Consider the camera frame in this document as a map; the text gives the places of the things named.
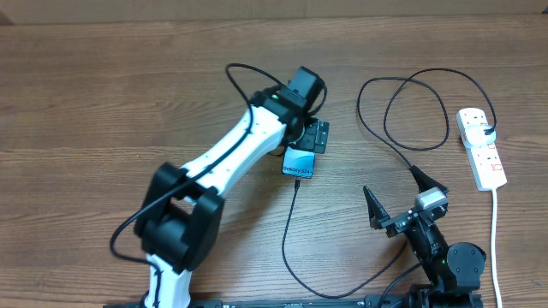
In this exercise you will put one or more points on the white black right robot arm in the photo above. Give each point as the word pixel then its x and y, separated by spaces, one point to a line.
pixel 453 271

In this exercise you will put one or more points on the Samsung Galaxy smartphone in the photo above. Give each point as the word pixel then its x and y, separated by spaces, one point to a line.
pixel 298 163

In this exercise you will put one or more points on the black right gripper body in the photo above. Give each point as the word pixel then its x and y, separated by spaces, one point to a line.
pixel 397 224

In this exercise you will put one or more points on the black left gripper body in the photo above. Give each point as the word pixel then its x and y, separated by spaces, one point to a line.
pixel 313 138

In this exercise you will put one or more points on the white power strip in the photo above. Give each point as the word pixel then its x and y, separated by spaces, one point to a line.
pixel 484 161

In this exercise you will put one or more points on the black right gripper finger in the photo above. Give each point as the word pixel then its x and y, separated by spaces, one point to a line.
pixel 378 216
pixel 425 182

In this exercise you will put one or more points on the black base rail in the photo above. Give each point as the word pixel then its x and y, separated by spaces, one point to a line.
pixel 299 303

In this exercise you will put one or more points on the white charger plug adapter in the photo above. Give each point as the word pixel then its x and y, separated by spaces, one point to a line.
pixel 477 135

